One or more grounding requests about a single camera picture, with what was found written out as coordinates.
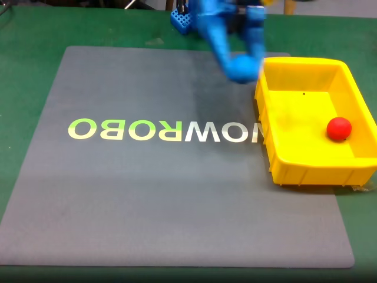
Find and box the blue ball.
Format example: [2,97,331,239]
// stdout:
[228,54,262,85]

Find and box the yellow plastic bin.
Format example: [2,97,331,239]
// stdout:
[254,57,377,187]

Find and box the red ball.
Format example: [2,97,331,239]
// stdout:
[326,117,353,142]

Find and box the grey mat with NOWROBO print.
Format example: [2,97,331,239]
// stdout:
[0,45,356,269]

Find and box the clear tape strip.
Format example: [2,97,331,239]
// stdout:
[350,179,376,193]

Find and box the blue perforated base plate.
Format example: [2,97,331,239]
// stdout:
[170,8,194,35]

